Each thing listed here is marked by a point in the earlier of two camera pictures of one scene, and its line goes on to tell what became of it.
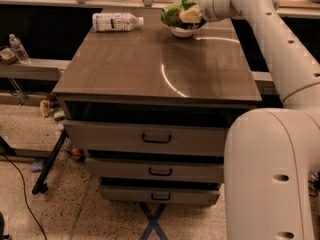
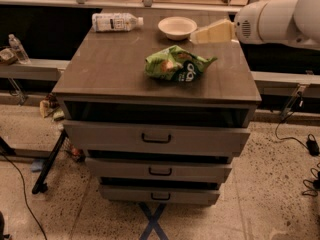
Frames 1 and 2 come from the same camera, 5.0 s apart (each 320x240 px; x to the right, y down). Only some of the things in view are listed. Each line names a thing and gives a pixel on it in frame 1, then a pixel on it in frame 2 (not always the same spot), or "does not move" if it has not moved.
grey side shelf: (35, 69) does not move
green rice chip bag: (170, 15) to (176, 63)
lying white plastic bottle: (116, 22) does not move
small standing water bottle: (21, 52) does not move
